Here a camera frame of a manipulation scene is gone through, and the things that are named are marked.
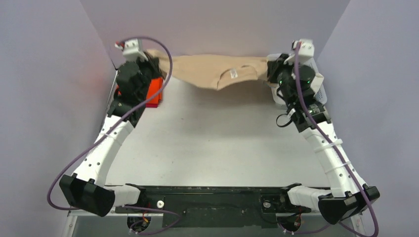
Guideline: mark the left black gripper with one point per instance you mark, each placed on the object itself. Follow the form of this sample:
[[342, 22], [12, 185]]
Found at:
[[147, 66]]

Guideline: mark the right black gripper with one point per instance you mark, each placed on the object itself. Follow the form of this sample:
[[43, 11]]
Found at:
[[273, 68]]

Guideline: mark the beige t shirt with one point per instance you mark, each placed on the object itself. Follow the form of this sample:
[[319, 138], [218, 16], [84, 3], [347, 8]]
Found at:
[[218, 71]]

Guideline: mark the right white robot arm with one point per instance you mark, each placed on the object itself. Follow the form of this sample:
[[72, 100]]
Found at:
[[348, 193]]

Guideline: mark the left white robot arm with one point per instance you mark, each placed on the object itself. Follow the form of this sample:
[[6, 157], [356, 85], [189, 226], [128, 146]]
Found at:
[[85, 188]]

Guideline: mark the folded orange t shirt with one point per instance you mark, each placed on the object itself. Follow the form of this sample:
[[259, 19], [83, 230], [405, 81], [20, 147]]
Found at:
[[154, 91]]

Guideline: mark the folded red t shirt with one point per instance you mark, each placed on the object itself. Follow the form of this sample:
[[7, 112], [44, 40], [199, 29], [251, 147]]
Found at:
[[152, 105]]

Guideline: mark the white t shirt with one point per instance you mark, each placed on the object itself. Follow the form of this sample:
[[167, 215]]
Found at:
[[317, 86]]

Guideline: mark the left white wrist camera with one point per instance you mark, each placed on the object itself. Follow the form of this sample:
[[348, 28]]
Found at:
[[132, 50]]

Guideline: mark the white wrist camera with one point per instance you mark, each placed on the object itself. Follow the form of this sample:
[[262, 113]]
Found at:
[[132, 50], [303, 49]]

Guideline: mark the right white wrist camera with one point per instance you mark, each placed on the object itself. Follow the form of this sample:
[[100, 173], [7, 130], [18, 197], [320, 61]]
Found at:
[[303, 49]]

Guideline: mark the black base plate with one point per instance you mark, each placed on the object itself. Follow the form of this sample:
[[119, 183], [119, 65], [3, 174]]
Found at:
[[222, 207]]

